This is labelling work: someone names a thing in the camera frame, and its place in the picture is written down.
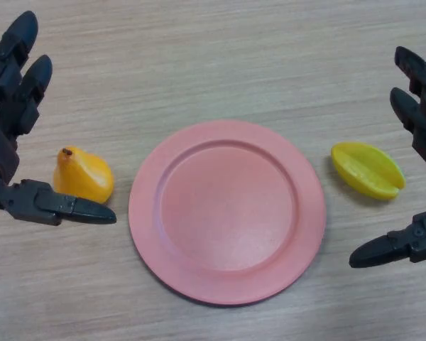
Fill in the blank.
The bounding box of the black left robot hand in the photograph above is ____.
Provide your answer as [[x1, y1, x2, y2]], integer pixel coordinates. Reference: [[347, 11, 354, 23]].
[[0, 10, 118, 235]]

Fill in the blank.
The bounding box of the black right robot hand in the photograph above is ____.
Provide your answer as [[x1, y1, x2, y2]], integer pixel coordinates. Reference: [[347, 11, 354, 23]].
[[348, 45, 426, 270]]

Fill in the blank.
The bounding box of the yellow starfruit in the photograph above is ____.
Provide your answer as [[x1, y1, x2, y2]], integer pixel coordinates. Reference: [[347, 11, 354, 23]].
[[330, 141, 407, 202]]

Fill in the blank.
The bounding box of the yellow orange pear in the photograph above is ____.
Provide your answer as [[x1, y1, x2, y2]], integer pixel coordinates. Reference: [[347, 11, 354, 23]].
[[53, 146, 115, 205]]

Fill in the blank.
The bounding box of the pink round plate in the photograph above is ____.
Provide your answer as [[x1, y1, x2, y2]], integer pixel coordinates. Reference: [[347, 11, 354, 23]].
[[128, 119, 327, 306]]

